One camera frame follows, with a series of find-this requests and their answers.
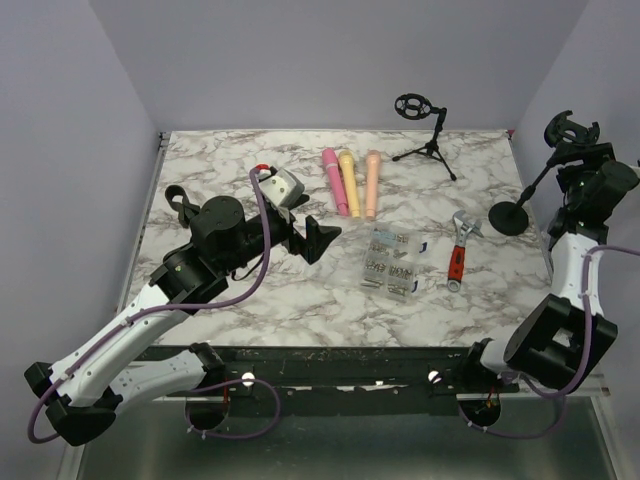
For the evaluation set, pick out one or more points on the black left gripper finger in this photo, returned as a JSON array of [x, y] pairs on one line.
[[318, 239], [295, 200]]

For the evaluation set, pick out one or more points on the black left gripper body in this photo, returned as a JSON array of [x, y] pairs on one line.
[[281, 228]]

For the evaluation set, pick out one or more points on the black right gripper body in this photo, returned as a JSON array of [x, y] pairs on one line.
[[573, 179]]

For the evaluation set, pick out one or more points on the yellow toy microphone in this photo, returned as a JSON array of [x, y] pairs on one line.
[[347, 166]]

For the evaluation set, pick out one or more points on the black stand with shock mount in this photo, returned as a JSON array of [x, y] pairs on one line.
[[510, 218]]

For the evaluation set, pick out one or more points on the beige pink toy microphone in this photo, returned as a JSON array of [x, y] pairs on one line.
[[373, 163]]

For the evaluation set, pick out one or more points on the black round-base microphone stand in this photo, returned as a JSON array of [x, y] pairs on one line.
[[178, 201]]

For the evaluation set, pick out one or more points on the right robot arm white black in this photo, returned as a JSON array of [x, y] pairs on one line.
[[567, 334]]

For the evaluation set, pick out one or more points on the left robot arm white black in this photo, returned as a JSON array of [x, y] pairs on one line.
[[224, 264]]

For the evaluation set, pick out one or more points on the clear plastic screw box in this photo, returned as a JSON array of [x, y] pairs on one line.
[[390, 262]]

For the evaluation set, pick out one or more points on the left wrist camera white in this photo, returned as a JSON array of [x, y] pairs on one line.
[[277, 185]]

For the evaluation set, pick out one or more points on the orange handled adjustable wrench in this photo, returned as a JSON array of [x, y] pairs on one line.
[[465, 226]]

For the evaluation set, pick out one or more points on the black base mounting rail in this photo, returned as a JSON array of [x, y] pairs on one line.
[[345, 381]]

